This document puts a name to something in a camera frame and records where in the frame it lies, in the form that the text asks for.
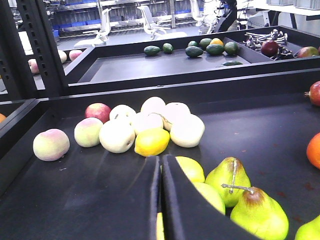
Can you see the white pear right rear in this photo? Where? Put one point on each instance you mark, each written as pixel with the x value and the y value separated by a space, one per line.
pixel 172 112

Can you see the green pear front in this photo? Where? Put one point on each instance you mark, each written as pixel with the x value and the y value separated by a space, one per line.
pixel 259 214

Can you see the yellow lemon right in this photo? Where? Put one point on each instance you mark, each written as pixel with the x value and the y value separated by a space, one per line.
pixel 191 168

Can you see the white pear front left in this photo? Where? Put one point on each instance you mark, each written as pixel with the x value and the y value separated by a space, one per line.
pixel 117 136

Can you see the white pear middle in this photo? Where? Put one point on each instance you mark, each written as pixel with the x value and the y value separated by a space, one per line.
pixel 144 121

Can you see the black shelf upright post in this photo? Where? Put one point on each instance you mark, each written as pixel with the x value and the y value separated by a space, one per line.
pixel 14 68

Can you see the yellow lemon centre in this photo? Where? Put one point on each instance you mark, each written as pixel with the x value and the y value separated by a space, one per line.
pixel 151 142

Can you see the green pear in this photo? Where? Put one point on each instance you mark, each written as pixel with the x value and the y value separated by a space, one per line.
pixel 259 214
pixel 231 172

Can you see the white pear front right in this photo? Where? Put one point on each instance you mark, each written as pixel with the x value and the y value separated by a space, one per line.
pixel 187 131

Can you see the yellow lemon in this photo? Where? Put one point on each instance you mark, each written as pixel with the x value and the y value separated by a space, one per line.
pixel 191 168
pixel 160 227
pixel 151 142

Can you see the white pear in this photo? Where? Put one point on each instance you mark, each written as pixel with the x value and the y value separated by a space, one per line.
pixel 144 121
pixel 152 105
pixel 172 112
pixel 122 112
pixel 187 131
pixel 117 136

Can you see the yellow lemon front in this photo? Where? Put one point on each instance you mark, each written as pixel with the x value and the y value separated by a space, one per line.
pixel 160 227

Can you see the wood and black display stand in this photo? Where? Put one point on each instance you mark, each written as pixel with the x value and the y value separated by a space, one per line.
pixel 255 111

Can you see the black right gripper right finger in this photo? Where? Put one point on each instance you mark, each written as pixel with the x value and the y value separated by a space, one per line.
pixel 187 215

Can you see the pale peach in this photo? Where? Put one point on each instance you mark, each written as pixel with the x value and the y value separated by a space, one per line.
pixel 86 132

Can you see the red apple near pears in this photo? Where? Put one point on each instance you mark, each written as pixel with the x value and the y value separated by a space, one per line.
pixel 98 110

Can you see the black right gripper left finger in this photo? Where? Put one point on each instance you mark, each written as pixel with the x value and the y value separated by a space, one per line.
pixel 105 199

